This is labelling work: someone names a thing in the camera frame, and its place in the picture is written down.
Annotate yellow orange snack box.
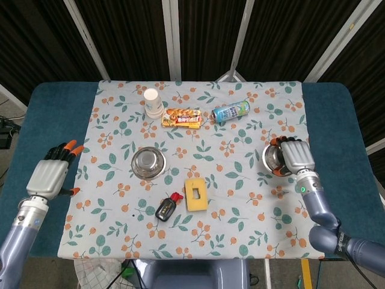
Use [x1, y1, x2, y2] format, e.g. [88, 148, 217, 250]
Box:
[161, 108, 203, 129]

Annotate floral tablecloth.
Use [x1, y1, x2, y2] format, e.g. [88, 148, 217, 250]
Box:
[57, 79, 326, 261]

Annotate yellow sponge with hole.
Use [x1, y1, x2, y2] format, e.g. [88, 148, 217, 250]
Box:
[183, 178, 209, 213]

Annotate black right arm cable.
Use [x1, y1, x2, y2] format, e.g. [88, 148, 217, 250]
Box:
[336, 219, 371, 289]

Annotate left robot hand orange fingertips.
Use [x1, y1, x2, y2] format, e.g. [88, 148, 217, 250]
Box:
[26, 140, 85, 201]

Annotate dark folding screen white frame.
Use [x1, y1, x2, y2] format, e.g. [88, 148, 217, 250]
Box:
[0, 0, 385, 151]

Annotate blue drink can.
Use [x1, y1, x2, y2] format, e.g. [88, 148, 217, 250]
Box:
[211, 99, 251, 124]

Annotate white paper cup stack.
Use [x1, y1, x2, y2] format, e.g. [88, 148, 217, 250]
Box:
[143, 88, 165, 120]

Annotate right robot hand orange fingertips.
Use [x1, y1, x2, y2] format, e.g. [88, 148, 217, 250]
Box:
[270, 135, 316, 177]

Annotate white checked bag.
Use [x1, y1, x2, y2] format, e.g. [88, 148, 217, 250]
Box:
[73, 258, 128, 289]

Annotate teal table cover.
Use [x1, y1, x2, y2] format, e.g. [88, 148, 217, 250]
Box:
[0, 81, 385, 260]

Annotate black power strip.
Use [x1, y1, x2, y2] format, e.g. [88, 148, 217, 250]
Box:
[0, 117, 22, 150]

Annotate grey robot torso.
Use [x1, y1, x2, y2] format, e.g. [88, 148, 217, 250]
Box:
[139, 258, 251, 289]

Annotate black ink bottle red cap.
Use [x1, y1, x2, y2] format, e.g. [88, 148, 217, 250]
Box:
[155, 192, 185, 223]

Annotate metal bowl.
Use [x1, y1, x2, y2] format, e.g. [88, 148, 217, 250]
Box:
[262, 143, 294, 177]
[131, 146, 167, 181]

